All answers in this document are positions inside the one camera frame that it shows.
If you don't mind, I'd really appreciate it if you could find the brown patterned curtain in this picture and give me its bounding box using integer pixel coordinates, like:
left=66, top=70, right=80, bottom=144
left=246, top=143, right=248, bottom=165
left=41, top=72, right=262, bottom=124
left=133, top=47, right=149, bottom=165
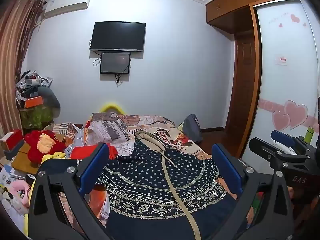
left=26, top=0, right=47, bottom=45

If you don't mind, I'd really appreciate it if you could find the pink plush toy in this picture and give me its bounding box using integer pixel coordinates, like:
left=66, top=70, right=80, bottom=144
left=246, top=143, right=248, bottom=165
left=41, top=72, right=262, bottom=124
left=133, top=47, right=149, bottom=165
left=10, top=180, right=32, bottom=207

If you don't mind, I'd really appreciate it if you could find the green bottle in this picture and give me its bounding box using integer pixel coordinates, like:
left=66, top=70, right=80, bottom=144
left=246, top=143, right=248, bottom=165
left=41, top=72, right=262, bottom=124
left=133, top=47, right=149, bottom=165
left=304, top=126, right=315, bottom=143

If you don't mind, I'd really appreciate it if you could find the brown wooden door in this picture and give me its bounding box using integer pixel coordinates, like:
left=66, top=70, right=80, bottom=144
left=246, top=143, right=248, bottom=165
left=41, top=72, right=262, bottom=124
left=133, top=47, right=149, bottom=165
left=225, top=31, right=262, bottom=130

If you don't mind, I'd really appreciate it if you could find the navy patterned hoodie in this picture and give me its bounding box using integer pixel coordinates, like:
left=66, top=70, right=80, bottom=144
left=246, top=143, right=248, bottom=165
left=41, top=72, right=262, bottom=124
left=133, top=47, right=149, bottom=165
left=40, top=129, right=253, bottom=240

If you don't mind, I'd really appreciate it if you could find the wooden overhead cabinet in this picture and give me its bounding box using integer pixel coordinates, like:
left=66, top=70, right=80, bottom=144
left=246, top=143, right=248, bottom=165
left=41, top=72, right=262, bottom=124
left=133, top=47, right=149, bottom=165
left=205, top=0, right=304, bottom=34

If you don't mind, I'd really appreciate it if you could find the red box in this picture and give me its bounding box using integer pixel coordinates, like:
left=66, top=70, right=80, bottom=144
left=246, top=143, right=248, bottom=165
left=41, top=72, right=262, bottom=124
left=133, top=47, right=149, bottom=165
left=0, top=129, right=24, bottom=150

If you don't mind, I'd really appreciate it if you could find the red plush toy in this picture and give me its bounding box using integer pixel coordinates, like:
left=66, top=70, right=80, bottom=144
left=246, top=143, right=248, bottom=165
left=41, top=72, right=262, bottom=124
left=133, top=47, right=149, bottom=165
left=24, top=130, right=67, bottom=164

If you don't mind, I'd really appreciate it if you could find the green patterned cloth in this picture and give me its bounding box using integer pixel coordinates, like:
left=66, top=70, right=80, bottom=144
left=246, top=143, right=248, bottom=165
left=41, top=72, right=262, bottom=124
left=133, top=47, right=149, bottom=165
left=20, top=104, right=54, bottom=130

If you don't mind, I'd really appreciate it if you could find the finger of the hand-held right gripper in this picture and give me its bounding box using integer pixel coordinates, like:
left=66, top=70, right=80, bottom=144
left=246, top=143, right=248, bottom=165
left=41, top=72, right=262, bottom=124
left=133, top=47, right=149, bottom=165
left=249, top=137, right=312, bottom=166
left=271, top=129, right=312, bottom=155

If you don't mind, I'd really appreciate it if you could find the yellow fuzzy ring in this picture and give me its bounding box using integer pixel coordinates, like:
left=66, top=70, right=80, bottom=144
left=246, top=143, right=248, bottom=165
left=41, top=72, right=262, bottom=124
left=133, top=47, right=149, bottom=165
left=99, top=102, right=125, bottom=114

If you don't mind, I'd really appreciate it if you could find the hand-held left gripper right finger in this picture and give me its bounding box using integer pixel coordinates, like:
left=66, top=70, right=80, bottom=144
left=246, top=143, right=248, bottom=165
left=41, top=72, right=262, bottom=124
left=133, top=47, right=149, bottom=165
left=211, top=143, right=294, bottom=240

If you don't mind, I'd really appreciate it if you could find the brown cardboard box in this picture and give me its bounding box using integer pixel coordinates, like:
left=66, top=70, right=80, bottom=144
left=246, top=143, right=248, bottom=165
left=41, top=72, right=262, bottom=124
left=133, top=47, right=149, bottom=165
left=11, top=134, right=65, bottom=175

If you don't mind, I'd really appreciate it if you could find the large black wall television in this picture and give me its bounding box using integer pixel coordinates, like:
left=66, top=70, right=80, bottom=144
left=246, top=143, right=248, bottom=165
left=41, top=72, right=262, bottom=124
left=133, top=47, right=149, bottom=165
left=90, top=22, right=146, bottom=53

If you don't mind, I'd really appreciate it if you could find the pile of clutter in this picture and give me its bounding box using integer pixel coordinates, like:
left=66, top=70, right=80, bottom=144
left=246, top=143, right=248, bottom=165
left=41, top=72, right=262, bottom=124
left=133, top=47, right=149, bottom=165
left=15, top=70, right=53, bottom=105

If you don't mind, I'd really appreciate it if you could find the striped pink curtain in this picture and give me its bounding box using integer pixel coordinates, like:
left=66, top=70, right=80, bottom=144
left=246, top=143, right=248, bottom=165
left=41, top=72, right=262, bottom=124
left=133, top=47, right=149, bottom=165
left=0, top=0, right=38, bottom=135

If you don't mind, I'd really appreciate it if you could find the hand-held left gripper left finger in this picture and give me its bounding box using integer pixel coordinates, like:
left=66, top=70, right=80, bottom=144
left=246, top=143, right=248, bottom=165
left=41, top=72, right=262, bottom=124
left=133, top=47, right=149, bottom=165
left=27, top=142, right=110, bottom=240

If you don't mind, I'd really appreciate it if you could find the small black wall monitor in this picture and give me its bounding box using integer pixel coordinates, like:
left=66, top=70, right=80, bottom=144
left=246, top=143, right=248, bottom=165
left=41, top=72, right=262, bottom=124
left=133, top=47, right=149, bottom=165
left=100, top=52, right=132, bottom=74

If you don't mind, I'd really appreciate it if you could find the grey backpack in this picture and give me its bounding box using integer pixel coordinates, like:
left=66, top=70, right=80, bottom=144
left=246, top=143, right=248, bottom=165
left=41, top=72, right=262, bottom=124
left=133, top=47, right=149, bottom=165
left=182, top=114, right=202, bottom=144

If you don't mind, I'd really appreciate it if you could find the red garment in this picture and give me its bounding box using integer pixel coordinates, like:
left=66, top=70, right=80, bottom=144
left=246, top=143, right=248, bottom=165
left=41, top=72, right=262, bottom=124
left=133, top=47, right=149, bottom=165
left=71, top=143, right=119, bottom=160

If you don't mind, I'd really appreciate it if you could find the white air conditioner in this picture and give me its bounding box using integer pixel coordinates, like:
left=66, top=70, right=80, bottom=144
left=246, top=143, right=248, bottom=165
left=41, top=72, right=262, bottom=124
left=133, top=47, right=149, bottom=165
left=44, top=0, right=92, bottom=18

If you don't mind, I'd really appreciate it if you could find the orange box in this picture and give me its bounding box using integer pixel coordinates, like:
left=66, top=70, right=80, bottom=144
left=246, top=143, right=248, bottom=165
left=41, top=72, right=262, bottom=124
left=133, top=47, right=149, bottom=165
left=24, top=96, right=44, bottom=108

